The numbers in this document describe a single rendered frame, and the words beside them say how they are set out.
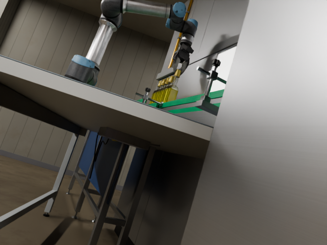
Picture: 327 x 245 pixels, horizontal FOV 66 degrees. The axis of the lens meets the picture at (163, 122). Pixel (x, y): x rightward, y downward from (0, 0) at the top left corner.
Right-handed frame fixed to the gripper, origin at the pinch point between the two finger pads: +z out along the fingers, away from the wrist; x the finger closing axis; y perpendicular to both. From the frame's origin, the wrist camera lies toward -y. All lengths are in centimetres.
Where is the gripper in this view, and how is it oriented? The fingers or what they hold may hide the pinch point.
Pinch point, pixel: (178, 71)
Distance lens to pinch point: 155.4
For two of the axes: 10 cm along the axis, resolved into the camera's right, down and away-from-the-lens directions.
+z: -3.0, 9.4, -1.6
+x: -8.5, -3.4, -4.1
